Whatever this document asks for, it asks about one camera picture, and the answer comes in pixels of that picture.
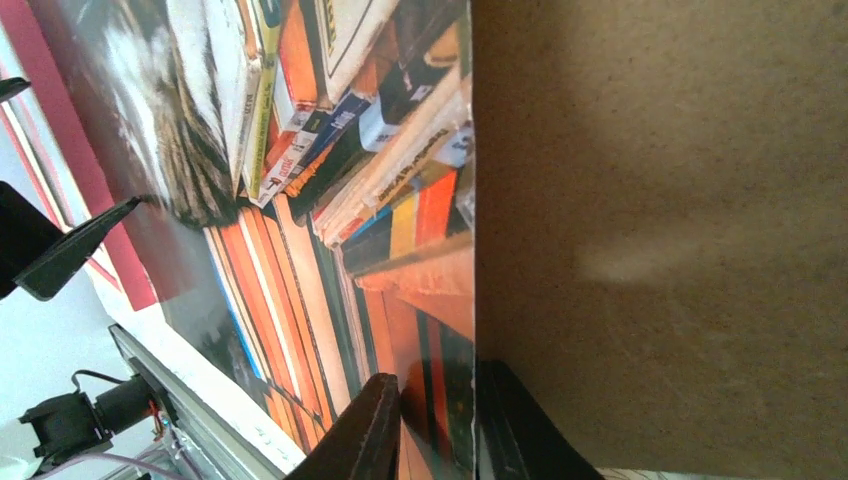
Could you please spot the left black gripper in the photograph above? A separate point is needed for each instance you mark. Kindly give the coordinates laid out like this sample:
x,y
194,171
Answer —
x,y
36,255

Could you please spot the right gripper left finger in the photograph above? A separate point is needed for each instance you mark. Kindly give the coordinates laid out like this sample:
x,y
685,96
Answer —
x,y
364,442

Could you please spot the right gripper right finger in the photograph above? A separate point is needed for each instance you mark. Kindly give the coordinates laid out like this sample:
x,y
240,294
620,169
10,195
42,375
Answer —
x,y
517,440

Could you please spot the pink wooden picture frame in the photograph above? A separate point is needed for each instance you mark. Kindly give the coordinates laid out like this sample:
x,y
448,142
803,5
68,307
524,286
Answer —
x,y
31,47

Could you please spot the cat and books photo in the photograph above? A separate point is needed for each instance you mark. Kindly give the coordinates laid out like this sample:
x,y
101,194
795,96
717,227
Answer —
x,y
309,170

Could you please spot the brown cardboard backing board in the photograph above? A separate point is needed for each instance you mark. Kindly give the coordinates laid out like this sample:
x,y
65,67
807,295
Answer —
x,y
662,227

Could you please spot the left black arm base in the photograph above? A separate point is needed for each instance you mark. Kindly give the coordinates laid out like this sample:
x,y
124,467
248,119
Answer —
x,y
71,424

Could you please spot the aluminium mounting rail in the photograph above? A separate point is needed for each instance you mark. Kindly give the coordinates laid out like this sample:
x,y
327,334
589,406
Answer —
x,y
220,446

